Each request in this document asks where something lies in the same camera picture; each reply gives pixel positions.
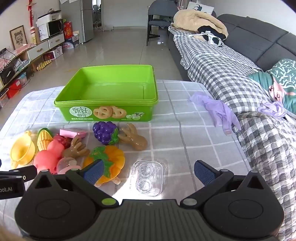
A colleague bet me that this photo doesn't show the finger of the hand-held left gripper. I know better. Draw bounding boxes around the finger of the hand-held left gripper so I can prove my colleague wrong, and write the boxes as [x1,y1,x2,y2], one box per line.
[0,165,38,183]

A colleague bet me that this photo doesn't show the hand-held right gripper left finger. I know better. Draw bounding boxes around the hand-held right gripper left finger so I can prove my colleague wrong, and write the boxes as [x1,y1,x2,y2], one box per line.
[27,159,121,208]

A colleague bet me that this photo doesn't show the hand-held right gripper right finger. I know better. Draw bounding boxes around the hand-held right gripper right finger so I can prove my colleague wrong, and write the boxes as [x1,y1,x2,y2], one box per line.
[180,160,273,208]

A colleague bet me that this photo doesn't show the pink pig toy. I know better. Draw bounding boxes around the pink pig toy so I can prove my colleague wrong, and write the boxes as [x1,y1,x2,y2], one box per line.
[33,139,64,174]

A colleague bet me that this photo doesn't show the yellow toy cup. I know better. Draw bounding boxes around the yellow toy cup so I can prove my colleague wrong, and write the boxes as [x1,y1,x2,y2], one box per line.
[10,130,36,169]

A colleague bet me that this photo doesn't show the orange toy pumpkin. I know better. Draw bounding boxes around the orange toy pumpkin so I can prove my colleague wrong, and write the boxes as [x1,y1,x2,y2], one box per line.
[83,146,126,183]

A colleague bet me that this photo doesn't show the brown hand-shaped toy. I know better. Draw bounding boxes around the brown hand-shaped toy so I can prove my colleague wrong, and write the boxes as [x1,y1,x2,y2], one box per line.
[61,135,90,159]
[118,123,148,151]

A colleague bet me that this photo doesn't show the pink clear capsule ball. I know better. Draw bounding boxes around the pink clear capsule ball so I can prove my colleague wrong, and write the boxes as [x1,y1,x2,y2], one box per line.
[56,157,81,175]

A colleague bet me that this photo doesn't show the yellow toy corn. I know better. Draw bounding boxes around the yellow toy corn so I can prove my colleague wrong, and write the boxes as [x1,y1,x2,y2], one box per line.
[37,128,55,151]

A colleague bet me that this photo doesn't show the purple toy grapes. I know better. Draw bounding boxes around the purple toy grapes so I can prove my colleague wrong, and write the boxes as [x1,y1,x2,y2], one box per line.
[92,121,119,146]

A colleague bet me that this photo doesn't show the red toy figurine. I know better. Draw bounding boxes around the red toy figurine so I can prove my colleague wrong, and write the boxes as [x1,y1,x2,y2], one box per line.
[54,135,72,149]

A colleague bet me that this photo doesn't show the pink case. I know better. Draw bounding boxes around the pink case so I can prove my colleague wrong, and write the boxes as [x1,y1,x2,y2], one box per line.
[59,128,88,138]

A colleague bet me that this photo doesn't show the clear plastic case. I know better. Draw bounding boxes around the clear plastic case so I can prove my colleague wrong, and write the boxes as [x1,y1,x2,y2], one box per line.
[128,160,168,197]

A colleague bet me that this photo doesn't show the green plastic cookie box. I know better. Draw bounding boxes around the green plastic cookie box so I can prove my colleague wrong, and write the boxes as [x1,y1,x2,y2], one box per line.
[54,65,159,122]

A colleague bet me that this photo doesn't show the purple rubber glove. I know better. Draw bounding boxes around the purple rubber glove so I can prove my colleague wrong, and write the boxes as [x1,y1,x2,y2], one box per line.
[257,101,287,117]
[190,91,241,135]

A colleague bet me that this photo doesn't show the grey gingham sofa cover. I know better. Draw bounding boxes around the grey gingham sofa cover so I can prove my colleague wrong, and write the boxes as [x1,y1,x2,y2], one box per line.
[168,25,296,241]

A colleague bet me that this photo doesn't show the row of yellow toys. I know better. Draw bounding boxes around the row of yellow toys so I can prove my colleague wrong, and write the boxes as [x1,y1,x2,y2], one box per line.
[36,60,52,71]

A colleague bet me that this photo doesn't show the white box with red print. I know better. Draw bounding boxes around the white box with red print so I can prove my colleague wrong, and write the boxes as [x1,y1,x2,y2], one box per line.
[44,46,63,60]

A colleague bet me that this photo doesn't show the white low cabinet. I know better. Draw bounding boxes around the white low cabinet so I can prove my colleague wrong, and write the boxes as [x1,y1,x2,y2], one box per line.
[0,32,65,93]

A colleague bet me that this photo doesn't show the teal printed pillow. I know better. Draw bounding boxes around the teal printed pillow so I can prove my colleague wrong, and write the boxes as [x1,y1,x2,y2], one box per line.
[248,58,296,115]

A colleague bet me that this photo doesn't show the blue and white carton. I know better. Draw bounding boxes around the blue and white carton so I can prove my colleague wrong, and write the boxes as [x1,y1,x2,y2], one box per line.
[62,35,80,49]

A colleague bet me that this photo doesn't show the framed cartoon picture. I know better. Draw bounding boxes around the framed cartoon picture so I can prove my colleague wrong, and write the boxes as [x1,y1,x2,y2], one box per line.
[10,25,28,50]

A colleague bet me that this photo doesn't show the red gift box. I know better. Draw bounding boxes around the red gift box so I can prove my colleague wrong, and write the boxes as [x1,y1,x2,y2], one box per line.
[63,21,73,40]

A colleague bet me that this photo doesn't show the dark grey sofa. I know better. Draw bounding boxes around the dark grey sofa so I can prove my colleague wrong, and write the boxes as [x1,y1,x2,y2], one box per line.
[168,13,296,81]

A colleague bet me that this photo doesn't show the beige blanket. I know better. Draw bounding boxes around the beige blanket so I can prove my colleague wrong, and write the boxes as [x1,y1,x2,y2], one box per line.
[173,9,229,39]

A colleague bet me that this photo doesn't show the silver fridge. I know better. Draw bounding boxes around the silver fridge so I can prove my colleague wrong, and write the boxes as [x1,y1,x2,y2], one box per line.
[60,0,95,43]

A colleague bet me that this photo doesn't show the white printer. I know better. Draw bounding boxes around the white printer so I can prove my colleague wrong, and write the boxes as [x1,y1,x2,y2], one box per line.
[36,12,63,26]

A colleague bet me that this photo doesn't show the red hanging ornament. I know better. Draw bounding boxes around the red hanging ornament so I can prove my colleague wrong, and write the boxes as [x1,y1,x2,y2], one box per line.
[26,0,37,29]

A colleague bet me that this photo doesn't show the white cushion with deer print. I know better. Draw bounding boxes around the white cushion with deer print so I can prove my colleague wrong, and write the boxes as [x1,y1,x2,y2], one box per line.
[186,1,214,14]

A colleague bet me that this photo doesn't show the dark grey chair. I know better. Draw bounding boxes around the dark grey chair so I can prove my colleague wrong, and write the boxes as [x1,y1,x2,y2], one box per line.
[146,0,178,45]

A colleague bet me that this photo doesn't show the black garment with white straps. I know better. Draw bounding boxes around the black garment with white straps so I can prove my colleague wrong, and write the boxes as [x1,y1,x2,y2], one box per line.
[198,25,228,47]

